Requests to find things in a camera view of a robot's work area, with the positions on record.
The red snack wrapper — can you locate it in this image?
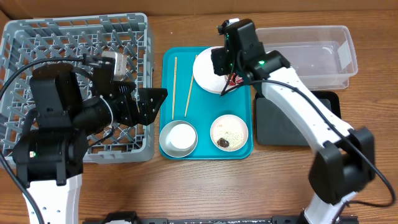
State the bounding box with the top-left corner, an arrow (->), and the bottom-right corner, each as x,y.
225,73 -> 243,87

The grey bowl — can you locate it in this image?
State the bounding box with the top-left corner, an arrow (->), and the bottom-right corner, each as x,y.
159,120 -> 198,158

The small white plate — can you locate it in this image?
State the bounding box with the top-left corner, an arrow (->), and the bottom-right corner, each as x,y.
210,114 -> 249,152

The brown food scrap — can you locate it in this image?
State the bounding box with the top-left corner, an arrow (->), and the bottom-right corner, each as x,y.
217,138 -> 229,148

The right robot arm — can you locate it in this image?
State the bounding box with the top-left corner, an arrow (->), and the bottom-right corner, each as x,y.
211,19 -> 376,223

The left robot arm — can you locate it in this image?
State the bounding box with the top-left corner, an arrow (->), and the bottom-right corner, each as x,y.
12,59 -> 168,223

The grey dishwasher rack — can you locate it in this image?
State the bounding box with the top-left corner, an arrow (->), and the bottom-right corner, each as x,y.
1,12 -> 155,167

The teal plastic tray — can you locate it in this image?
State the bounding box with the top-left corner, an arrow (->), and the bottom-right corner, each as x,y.
159,47 -> 254,160

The large white plate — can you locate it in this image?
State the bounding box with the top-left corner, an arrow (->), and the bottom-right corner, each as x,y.
193,46 -> 228,94

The black tray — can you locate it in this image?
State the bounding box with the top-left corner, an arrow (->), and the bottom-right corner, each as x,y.
254,90 -> 345,147

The clear plastic bin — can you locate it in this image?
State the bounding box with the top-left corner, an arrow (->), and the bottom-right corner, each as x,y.
256,26 -> 358,90

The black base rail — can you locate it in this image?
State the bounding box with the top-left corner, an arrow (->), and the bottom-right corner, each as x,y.
82,211 -> 360,224

